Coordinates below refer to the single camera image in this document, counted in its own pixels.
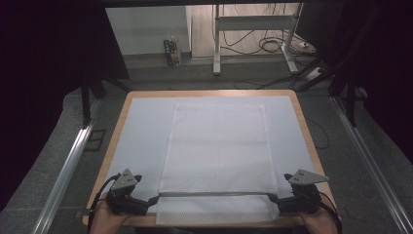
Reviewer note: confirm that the black metal stand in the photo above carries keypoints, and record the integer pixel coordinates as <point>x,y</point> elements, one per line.
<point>350,100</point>
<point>86,104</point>

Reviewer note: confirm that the white metal desk frame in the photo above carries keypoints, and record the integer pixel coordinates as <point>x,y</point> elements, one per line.
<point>253,22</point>

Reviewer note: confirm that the pack of bottles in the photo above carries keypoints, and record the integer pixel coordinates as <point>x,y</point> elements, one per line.
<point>172,52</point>

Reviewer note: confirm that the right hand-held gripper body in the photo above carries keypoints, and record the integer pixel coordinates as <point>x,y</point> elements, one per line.
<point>303,200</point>

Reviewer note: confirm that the white mesh laundry bag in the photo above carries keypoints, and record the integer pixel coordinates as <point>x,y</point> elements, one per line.
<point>219,152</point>

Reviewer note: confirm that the person's left hand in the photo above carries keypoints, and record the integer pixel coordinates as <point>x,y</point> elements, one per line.
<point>105,222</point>

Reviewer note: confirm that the white power strip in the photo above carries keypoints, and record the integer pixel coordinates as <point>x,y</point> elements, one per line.
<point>306,45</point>

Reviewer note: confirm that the white panel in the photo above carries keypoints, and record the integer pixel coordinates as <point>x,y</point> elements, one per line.
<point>146,29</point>

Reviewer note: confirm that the black curtain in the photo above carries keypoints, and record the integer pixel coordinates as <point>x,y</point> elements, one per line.
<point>383,65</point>
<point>48,65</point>

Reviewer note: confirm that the aluminium floor rail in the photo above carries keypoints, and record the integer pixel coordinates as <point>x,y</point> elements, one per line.
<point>65,175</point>
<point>373,169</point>

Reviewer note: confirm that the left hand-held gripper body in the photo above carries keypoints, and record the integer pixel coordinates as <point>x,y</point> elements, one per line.
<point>125,198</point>

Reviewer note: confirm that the person's right hand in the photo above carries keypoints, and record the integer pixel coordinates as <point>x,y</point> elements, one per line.
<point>319,224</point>

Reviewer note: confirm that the white table mat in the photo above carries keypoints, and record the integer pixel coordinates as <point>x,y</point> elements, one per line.
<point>146,136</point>

